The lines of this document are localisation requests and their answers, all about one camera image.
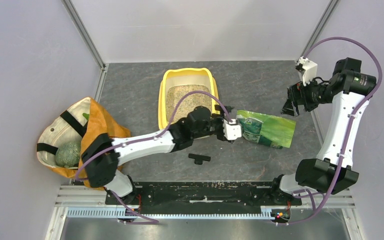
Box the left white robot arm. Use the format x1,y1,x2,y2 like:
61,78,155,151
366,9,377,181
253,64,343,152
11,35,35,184
78,106,230,204

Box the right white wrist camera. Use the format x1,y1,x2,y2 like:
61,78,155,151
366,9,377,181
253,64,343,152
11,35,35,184
295,56,318,87

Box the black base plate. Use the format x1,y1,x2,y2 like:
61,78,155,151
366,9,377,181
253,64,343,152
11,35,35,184
121,181,302,215

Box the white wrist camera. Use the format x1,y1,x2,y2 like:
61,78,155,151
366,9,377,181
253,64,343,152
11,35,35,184
223,119,242,141
295,56,318,87

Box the aluminium frame rail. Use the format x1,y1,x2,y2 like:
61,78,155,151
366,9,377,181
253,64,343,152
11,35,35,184
54,185,356,209

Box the green round melon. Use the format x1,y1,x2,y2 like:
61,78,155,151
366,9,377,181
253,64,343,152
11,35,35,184
55,140,81,168

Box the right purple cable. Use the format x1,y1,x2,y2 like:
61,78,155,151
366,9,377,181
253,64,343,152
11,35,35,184
271,36,383,227

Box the orange tote bag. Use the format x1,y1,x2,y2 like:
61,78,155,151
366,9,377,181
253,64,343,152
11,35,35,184
36,97,131,179

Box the slotted cable duct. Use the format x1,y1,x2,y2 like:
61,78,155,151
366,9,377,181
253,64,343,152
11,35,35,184
66,207,276,220

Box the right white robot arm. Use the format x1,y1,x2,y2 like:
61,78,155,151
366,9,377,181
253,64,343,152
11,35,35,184
268,56,377,205

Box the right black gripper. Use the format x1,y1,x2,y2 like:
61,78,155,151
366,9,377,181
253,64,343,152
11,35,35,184
279,75,335,117

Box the yellow litter box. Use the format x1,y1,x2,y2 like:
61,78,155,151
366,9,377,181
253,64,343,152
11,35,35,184
157,67,220,130

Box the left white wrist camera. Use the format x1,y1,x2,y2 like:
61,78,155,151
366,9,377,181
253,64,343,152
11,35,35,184
223,119,242,141

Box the black plastic clip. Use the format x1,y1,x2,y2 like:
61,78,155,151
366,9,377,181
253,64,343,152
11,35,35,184
188,153,211,165

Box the green litter bag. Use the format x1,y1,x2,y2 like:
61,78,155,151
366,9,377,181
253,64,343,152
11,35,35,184
236,109,296,149

